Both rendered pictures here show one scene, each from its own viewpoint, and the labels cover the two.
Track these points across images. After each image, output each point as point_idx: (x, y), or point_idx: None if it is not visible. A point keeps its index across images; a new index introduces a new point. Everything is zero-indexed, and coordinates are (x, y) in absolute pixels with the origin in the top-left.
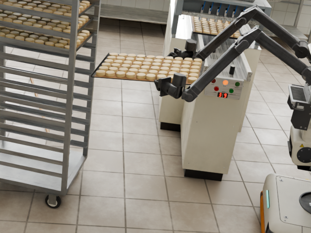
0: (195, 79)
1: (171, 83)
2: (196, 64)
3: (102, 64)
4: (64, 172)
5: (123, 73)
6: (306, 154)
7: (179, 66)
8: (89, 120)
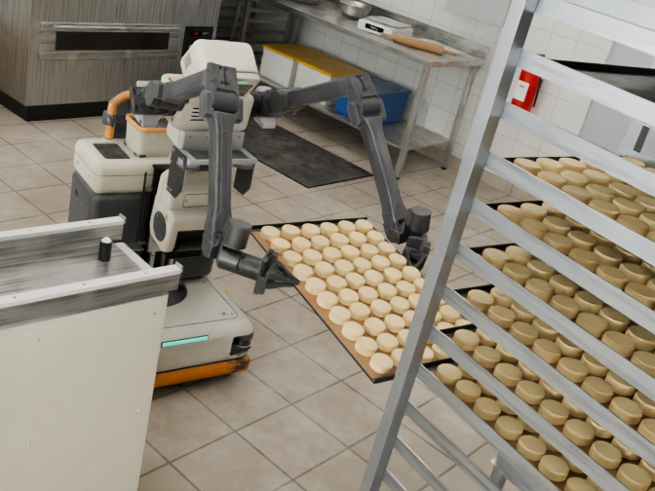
0: (364, 219)
1: (428, 231)
2: (297, 228)
3: None
4: None
5: (448, 306)
6: None
7: (331, 247)
8: None
